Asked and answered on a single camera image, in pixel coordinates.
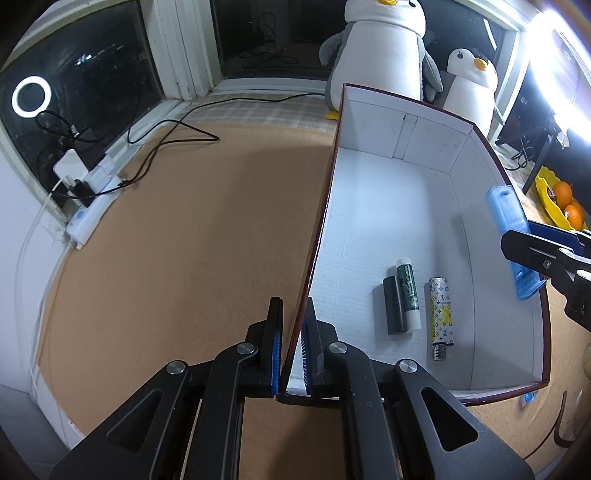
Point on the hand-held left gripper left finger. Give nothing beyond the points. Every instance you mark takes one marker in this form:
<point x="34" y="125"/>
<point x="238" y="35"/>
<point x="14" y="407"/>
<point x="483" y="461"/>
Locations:
<point x="276" y="364"/>

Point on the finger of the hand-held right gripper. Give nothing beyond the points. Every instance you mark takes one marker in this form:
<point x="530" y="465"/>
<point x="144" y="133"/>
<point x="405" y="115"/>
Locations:
<point x="554" y="229"/>
<point x="531" y="251"/>

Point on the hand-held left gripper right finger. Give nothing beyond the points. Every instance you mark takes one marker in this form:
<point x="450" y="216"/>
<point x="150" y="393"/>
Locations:
<point x="305" y="360"/>

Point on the blue phone stand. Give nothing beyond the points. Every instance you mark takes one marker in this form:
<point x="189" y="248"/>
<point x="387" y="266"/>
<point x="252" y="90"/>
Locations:
<point x="505" y="207"/>

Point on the black cylinder tube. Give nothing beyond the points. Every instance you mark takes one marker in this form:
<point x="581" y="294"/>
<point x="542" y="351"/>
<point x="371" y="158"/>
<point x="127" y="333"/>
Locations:
<point x="395" y="304"/>

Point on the patterned white lighter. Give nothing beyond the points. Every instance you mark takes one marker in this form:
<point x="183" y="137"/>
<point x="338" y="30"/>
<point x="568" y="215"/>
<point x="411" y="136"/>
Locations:
<point x="441" y="314"/>

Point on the green white lip balm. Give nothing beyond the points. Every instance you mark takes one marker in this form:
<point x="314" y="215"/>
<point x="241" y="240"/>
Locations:
<point x="407" y="290"/>

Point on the red cardboard box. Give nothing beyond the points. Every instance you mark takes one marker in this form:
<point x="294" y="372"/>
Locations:
<point x="392" y="207"/>

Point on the orange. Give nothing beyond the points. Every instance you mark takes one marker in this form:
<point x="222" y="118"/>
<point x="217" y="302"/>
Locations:
<point x="574" y="216"/>
<point x="563" y="191"/>

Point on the yellow fruit bowl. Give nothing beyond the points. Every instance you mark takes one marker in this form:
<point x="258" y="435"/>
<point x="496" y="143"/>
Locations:
<point x="545" y="189"/>

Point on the tan mat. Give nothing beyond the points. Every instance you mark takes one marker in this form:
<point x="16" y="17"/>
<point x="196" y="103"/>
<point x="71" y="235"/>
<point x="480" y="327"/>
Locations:
<point x="184" y="254"/>

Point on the clear blue eye drop bottle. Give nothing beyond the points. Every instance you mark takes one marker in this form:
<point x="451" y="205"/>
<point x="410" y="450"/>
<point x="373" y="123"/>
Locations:
<point x="528" y="398"/>

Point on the small penguin plush toy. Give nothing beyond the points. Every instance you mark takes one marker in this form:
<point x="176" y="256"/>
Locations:
<point x="471" y="92"/>

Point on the white power strip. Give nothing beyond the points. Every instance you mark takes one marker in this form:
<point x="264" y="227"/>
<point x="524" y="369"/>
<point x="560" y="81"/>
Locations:
<point x="87" y="221"/>

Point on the large penguin plush toy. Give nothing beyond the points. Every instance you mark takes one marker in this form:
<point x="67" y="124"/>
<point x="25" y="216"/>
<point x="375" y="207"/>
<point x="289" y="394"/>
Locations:
<point x="378" y="55"/>

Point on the checked cloth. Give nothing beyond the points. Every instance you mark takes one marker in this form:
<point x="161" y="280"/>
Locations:
<point x="258" y="110"/>

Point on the black plug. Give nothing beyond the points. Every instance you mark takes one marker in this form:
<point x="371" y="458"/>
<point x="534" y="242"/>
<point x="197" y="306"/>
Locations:
<point x="84" y="190"/>

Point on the white power adapter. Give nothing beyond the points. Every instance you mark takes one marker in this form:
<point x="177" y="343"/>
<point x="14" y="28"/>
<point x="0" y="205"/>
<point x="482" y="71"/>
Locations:
<point x="69" y="164"/>

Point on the white window frame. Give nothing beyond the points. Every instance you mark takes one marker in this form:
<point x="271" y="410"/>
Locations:
<point x="180" y="55"/>

